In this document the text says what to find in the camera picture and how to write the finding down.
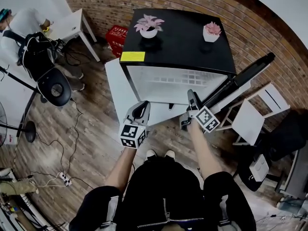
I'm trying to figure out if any person's left forearm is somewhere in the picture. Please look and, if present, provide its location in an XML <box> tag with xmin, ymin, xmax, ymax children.
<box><xmin>103</xmin><ymin>145</ymin><xmax>141</xmax><ymax>192</ymax></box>

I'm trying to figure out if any small white table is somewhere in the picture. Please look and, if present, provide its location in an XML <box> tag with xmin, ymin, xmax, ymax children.
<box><xmin>47</xmin><ymin>8</ymin><xmax>101</xmax><ymax>62</ymax></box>

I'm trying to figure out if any black backpack rig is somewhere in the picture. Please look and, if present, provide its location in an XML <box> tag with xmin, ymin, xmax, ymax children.
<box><xmin>18</xmin><ymin>31</ymin><xmax>65</xmax><ymax>81</ymax></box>

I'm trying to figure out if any grey cabinet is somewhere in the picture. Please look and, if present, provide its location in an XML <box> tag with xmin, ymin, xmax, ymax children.
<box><xmin>274</xmin><ymin>143</ymin><xmax>308</xmax><ymax>199</ymax></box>

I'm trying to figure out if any brown wooden table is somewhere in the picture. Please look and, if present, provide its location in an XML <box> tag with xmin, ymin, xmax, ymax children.
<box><xmin>0</xmin><ymin>193</ymin><xmax>37</xmax><ymax>231</ymax></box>

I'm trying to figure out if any black mini fridge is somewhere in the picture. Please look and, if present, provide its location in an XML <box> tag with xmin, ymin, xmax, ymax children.
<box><xmin>119</xmin><ymin>8</ymin><xmax>237</xmax><ymax>105</ymax></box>

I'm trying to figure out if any white chair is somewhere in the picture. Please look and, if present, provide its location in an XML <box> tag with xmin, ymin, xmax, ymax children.
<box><xmin>220</xmin><ymin>82</ymin><xmax>291</xmax><ymax>146</ymax></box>

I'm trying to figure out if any person's black clothing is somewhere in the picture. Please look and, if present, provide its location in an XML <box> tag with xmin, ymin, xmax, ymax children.
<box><xmin>68</xmin><ymin>156</ymin><xmax>257</xmax><ymax>231</ymax></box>

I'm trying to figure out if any black office chair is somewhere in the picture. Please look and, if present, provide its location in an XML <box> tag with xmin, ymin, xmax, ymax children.
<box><xmin>234</xmin><ymin>108</ymin><xmax>308</xmax><ymax>192</ymax></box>

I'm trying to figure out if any pink plant round white pot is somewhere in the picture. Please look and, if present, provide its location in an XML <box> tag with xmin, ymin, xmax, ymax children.
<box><xmin>134</xmin><ymin>13</ymin><xmax>166</xmax><ymax>39</ymax></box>

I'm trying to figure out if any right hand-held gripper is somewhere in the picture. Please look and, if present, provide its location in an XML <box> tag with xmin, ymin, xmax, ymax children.
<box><xmin>179</xmin><ymin>90</ymin><xmax>221</xmax><ymax>134</ymax></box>

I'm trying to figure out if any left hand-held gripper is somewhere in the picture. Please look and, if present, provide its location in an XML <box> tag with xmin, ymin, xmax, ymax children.
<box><xmin>118</xmin><ymin>101</ymin><xmax>151</xmax><ymax>149</ymax></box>

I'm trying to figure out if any white wire fridge shelf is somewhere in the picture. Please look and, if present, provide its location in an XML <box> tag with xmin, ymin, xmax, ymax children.
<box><xmin>144</xmin><ymin>71</ymin><xmax>212</xmax><ymax>88</ymax></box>

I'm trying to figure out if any black cable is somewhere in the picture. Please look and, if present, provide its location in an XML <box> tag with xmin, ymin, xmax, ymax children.
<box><xmin>30</xmin><ymin>170</ymin><xmax>61</xmax><ymax>178</ymax></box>
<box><xmin>71</xmin><ymin>180</ymin><xmax>96</xmax><ymax>191</ymax></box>
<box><xmin>61</xmin><ymin>99</ymin><xmax>84</xmax><ymax>177</ymax></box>
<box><xmin>35</xmin><ymin>132</ymin><xmax>65</xmax><ymax>175</ymax></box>

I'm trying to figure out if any white box device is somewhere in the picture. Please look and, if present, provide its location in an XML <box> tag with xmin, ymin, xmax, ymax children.
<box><xmin>249</xmin><ymin>154</ymin><xmax>270</xmax><ymax>182</ymax></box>

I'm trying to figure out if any person's right forearm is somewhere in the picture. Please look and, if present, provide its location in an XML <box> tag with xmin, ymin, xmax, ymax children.
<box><xmin>190</xmin><ymin>121</ymin><xmax>223</xmax><ymax>181</ymax></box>

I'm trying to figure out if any blue-grey bundle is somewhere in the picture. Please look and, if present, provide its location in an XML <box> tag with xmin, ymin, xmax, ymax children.
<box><xmin>276</xmin><ymin>194</ymin><xmax>308</xmax><ymax>211</ymax></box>

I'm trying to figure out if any pink plant square white pot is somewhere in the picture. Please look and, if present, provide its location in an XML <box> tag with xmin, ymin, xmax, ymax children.
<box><xmin>203</xmin><ymin>21</ymin><xmax>222</xmax><ymax>43</ymax></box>

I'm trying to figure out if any red crate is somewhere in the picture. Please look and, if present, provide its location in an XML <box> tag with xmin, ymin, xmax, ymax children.
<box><xmin>105</xmin><ymin>25</ymin><xmax>129</xmax><ymax>59</ymax></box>

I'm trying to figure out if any black oval shell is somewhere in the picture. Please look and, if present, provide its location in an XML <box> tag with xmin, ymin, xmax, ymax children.
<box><xmin>37</xmin><ymin>67</ymin><xmax>72</xmax><ymax>107</ymax></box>

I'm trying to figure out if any yellow sticker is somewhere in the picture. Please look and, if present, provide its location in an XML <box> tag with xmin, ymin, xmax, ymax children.
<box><xmin>120</xmin><ymin>51</ymin><xmax>146</xmax><ymax>63</ymax></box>

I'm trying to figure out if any white cable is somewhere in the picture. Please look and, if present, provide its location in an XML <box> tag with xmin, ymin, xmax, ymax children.
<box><xmin>36</xmin><ymin>177</ymin><xmax>65</xmax><ymax>189</ymax></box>

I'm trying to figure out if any black pole stand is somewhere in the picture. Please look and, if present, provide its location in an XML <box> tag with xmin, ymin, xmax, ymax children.
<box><xmin>0</xmin><ymin>65</ymin><xmax>49</xmax><ymax>103</ymax></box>

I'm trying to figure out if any white canister red label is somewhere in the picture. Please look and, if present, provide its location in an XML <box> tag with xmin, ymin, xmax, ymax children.
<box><xmin>5</xmin><ymin>133</ymin><xmax>19</xmax><ymax>146</ymax></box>

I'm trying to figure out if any black standing fan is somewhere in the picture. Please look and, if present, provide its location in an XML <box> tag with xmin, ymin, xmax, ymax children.
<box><xmin>0</xmin><ymin>102</ymin><xmax>37</xmax><ymax>147</ymax></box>

